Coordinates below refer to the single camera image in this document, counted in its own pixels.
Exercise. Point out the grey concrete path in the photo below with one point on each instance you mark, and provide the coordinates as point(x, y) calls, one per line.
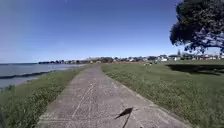
point(90, 96)

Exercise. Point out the row of distant buildings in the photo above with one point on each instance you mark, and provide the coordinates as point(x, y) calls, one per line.
point(166, 58)

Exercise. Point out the distant row of trees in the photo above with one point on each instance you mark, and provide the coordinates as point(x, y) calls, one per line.
point(50, 62)

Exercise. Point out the wide grass field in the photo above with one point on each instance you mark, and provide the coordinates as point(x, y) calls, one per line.
point(173, 90)

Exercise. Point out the grass strip by water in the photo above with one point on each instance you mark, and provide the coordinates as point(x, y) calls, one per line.
point(30, 96)

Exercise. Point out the blue-grey water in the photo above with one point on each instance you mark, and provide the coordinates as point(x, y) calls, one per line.
point(23, 69)

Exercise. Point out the large dark tree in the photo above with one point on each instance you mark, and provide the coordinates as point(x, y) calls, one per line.
point(201, 23)

